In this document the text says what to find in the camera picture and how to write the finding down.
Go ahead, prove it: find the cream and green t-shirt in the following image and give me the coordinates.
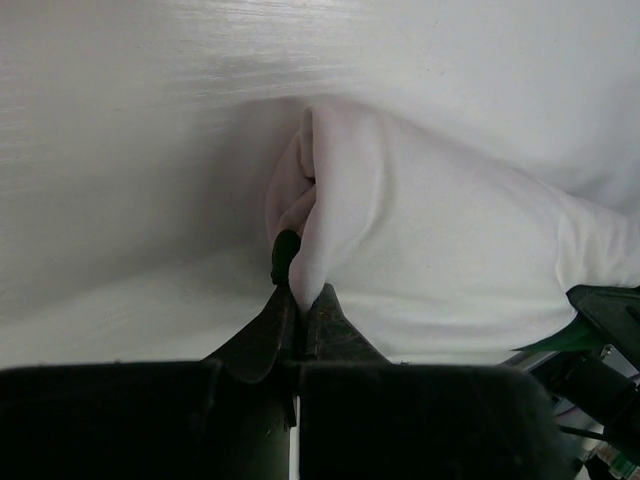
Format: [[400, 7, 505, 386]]
[[265, 100, 639, 363]]

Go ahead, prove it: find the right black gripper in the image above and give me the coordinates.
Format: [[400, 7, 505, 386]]
[[530, 285, 639, 440]]

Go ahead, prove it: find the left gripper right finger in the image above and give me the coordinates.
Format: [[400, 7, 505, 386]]
[[304, 284, 389, 364]]

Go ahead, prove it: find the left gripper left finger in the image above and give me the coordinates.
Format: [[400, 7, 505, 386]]
[[206, 285, 295, 384]]

